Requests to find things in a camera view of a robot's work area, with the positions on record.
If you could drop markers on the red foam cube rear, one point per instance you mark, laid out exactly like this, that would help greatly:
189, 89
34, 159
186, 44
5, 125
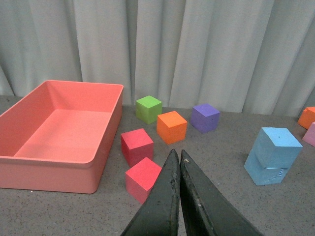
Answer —
136, 145

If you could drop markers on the green foam cube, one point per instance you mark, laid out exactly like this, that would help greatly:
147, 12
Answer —
148, 108

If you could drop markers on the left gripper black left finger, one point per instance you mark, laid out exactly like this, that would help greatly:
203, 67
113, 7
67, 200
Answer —
159, 215

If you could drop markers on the orange foam cube right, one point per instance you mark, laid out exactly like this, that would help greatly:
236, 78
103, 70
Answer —
307, 117

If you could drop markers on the purple foam cube rear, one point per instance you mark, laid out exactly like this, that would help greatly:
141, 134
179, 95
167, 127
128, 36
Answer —
204, 117

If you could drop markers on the orange foam cube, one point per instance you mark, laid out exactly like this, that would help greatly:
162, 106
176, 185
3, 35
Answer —
171, 127
307, 117

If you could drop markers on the pink foam cube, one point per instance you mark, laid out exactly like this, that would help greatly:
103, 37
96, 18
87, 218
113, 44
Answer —
309, 136

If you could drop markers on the red plastic bin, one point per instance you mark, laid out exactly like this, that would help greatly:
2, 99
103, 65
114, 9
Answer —
58, 137

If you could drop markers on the red foam cube front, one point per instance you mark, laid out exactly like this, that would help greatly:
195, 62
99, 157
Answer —
140, 179

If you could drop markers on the red foam cube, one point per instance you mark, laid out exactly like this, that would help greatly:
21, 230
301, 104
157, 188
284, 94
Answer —
136, 145
140, 179

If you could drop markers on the light blue foam cube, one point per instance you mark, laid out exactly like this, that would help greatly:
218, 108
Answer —
261, 175
276, 147

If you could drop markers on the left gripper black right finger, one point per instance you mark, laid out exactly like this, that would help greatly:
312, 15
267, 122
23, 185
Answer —
205, 210

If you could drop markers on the grey pleated curtain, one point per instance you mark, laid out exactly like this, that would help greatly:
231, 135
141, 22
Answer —
250, 56

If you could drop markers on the orange foam cube left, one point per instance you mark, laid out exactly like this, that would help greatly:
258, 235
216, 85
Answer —
171, 127

